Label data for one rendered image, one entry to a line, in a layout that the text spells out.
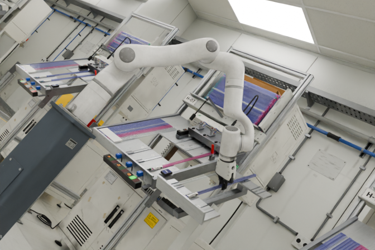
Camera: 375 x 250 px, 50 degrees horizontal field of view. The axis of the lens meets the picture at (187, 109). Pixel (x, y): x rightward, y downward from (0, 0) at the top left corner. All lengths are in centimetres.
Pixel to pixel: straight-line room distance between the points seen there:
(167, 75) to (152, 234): 185
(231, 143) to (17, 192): 96
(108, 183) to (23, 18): 422
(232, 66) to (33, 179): 103
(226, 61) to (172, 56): 27
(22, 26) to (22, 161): 486
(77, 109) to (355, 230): 143
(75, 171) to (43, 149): 193
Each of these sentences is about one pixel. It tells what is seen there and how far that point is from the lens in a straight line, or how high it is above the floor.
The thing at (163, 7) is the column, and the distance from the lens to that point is 588.
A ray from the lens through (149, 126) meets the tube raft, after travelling 274.
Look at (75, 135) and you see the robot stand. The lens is 184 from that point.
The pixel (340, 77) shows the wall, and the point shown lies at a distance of 460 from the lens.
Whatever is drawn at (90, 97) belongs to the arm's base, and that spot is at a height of 82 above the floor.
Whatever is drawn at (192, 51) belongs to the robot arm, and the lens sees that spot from 190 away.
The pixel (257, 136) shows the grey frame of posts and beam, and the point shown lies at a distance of 260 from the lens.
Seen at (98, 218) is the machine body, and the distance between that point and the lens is 271.
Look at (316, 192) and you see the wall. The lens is 397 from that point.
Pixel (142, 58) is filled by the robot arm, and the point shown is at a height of 110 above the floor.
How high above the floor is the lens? 71
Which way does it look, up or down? 11 degrees up
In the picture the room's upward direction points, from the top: 40 degrees clockwise
